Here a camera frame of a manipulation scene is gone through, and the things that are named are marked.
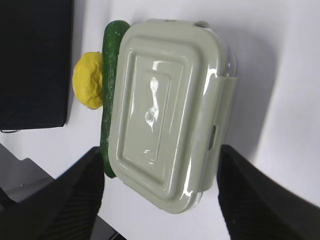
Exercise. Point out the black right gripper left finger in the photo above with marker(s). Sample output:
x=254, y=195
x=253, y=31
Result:
x=65, y=209

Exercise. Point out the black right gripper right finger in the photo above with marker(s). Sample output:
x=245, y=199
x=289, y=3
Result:
x=255, y=207

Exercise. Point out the yellow lemon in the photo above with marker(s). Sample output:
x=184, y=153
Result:
x=87, y=80

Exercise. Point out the green lidded glass container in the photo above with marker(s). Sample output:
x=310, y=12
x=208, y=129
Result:
x=174, y=89

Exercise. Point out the dark blue lunch bag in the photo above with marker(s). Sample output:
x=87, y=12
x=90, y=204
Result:
x=35, y=63

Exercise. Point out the green cucumber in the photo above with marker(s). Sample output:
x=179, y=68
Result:
x=113, y=35

